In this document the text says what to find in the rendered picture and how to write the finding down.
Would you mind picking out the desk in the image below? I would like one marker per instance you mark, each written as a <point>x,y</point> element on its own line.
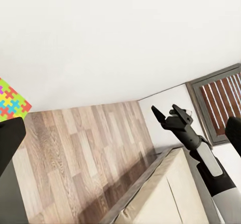
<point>12,209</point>

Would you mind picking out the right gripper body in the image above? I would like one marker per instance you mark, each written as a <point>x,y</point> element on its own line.
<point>183,132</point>

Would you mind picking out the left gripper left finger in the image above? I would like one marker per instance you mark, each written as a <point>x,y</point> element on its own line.
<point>12,133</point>

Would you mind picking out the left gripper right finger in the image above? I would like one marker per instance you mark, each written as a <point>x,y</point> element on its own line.
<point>233,133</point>

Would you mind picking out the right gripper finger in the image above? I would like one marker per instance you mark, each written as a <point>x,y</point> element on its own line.
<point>160,117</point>
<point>183,116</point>

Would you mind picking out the jigsaw puzzle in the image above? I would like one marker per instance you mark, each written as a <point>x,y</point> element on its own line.
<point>12,105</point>

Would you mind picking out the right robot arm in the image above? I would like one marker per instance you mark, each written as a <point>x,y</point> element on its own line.
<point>221,187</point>

